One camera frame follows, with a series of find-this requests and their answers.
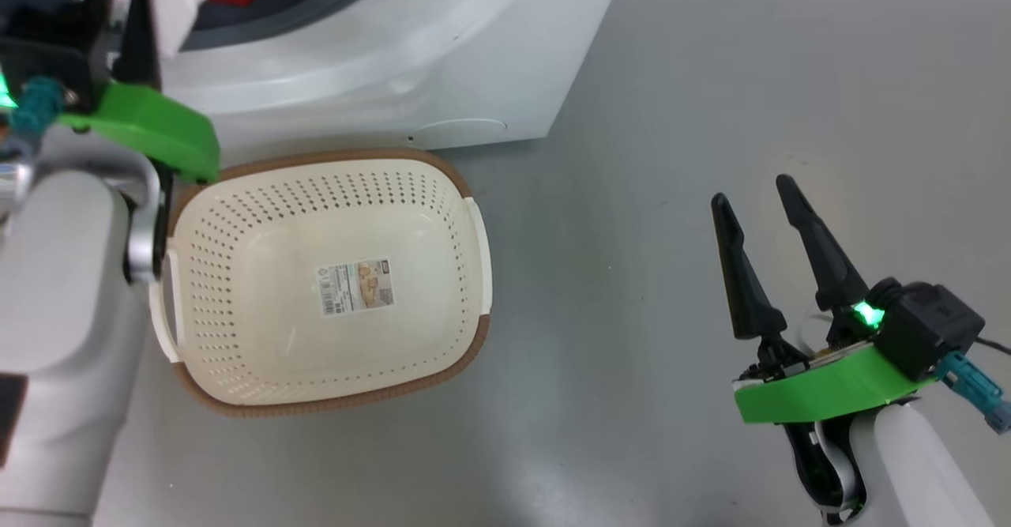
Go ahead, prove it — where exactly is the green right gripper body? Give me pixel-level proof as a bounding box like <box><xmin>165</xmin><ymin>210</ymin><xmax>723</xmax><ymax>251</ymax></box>
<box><xmin>733</xmin><ymin>306</ymin><xmax>938</xmax><ymax>425</ymax></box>

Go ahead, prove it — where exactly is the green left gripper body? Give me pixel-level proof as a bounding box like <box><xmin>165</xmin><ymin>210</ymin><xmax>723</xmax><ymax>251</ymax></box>
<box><xmin>57</xmin><ymin>81</ymin><xmax>220</xmax><ymax>184</ymax></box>

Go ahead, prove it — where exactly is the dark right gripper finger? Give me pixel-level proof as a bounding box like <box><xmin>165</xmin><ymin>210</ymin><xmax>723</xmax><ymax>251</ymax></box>
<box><xmin>776</xmin><ymin>174</ymin><xmax>870</xmax><ymax>313</ymax></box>
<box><xmin>711</xmin><ymin>193</ymin><xmax>789</xmax><ymax>342</ymax></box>

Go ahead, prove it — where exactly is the cream laundry basket brown rim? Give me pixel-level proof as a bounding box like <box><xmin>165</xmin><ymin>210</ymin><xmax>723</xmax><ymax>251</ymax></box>
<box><xmin>150</xmin><ymin>148</ymin><xmax>494</xmax><ymax>419</ymax></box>

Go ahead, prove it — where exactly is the white washing machine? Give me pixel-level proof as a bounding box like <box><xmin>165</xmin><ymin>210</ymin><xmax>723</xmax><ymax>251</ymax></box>
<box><xmin>154</xmin><ymin>0</ymin><xmax>630</xmax><ymax>166</ymax></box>

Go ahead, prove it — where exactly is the paper label sticker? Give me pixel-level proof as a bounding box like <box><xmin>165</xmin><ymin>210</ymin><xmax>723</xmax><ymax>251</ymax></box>
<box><xmin>318</xmin><ymin>257</ymin><xmax>396</xmax><ymax>317</ymax></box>

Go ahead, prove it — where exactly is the teal left cable connector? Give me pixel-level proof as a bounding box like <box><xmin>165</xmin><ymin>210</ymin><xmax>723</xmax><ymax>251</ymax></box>
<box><xmin>9</xmin><ymin>77</ymin><xmax>66</xmax><ymax>139</ymax></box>

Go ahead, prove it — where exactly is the teal cable connector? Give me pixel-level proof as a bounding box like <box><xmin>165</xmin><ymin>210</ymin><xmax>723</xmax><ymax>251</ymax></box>
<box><xmin>9</xmin><ymin>77</ymin><xmax>66</xmax><ymax>139</ymax></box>
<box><xmin>936</xmin><ymin>351</ymin><xmax>1011</xmax><ymax>435</ymax></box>

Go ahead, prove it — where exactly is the teal right cable connector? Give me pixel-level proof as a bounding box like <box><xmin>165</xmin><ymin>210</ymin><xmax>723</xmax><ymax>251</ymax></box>
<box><xmin>936</xmin><ymin>351</ymin><xmax>1011</xmax><ymax>435</ymax></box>

